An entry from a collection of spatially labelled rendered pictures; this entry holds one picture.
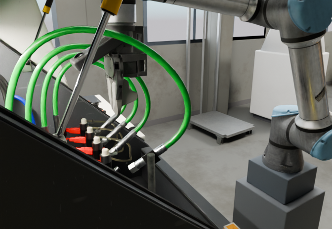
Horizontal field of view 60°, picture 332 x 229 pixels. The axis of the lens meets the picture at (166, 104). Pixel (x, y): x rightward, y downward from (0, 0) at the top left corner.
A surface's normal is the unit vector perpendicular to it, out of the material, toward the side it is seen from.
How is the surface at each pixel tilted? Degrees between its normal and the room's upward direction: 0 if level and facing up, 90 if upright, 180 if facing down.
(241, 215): 90
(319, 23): 83
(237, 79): 90
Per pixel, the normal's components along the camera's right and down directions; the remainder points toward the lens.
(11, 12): 0.46, 0.27
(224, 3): 0.25, 0.56
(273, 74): -0.81, 0.18
